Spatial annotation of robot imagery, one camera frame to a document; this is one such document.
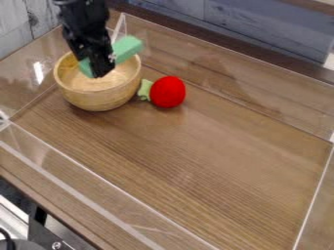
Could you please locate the black metal clamp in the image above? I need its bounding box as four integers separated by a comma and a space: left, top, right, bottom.
28, 207, 93, 250

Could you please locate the red knitted strawberry toy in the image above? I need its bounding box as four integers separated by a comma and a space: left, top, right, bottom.
138, 76, 187, 108

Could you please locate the clear acrylic tray wall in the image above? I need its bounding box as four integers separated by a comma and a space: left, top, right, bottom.
0, 111, 218, 250

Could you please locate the brown wooden bowl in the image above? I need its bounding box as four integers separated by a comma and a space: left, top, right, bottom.
53, 52, 142, 111

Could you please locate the black cable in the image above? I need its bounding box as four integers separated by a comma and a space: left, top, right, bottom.
0, 228, 17, 250

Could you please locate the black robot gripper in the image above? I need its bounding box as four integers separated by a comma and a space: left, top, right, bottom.
53, 0, 116, 78

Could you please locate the clear acrylic corner bracket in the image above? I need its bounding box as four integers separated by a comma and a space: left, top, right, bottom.
107, 13, 128, 43

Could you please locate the green foam block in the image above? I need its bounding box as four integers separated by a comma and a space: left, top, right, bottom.
79, 35, 143, 78

